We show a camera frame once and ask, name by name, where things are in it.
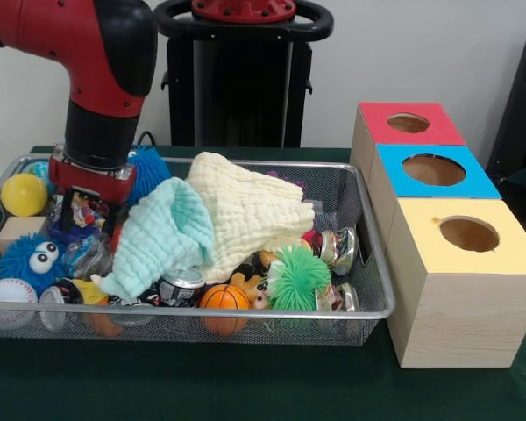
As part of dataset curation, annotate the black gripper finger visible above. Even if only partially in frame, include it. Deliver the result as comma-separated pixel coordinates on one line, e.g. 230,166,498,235
60,187,76,232
102,201,118,239

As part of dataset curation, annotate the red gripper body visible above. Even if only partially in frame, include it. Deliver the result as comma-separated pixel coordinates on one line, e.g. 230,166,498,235
47,144,138,207

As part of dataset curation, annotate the mint waffle cloth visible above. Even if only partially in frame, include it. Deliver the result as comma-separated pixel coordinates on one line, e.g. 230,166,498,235
99,176,215,303

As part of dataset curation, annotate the shallow mesh bin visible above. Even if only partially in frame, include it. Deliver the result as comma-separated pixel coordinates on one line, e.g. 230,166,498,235
0,155,398,347

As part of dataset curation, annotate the wooden box with three holes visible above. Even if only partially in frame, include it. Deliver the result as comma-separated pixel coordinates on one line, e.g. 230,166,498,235
349,102,526,370

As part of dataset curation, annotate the yellow plastic ball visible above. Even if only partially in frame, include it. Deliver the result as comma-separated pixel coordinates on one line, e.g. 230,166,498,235
0,173,49,218

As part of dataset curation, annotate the plain wooden block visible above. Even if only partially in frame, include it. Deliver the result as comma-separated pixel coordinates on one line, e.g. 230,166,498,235
0,215,49,255

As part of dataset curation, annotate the small blue globe ball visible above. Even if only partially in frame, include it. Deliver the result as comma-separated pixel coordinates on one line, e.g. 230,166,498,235
24,161,53,183

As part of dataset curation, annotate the small blue spiky ball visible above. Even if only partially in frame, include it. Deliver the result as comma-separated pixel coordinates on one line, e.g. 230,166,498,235
126,146,173,205

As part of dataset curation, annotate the blue spiky ball with eyes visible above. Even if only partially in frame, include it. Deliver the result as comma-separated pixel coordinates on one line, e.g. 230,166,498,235
0,233,69,295

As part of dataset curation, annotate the yellow cheese wedge toy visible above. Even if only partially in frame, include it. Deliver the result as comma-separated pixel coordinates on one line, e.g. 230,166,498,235
75,279,110,307

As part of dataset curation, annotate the crushed black can silver top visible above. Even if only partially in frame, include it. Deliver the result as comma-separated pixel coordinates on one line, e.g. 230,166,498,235
158,267,207,308

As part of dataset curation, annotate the white toy baseball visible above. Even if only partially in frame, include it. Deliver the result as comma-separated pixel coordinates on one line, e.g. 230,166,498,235
0,278,39,330

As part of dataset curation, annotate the orange toy basketball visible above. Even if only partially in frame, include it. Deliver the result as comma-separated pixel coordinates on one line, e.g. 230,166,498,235
199,283,252,337

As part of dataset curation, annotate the cream waffle cloth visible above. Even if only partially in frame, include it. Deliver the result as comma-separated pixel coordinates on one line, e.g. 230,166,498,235
174,151,315,284

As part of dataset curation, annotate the orange plush toy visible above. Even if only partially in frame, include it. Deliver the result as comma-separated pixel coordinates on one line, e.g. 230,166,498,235
230,271,274,310

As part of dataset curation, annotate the green spiky ball toy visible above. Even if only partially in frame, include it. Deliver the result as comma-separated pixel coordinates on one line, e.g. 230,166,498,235
267,244,333,311

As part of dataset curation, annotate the dark green tablecloth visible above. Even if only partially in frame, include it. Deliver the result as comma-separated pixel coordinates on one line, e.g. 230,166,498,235
0,144,526,421

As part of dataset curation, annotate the black upright panel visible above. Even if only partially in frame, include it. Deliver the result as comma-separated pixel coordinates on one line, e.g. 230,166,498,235
485,28,526,176

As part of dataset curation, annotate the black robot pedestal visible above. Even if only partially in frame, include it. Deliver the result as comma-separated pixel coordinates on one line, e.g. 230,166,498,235
155,0,334,149

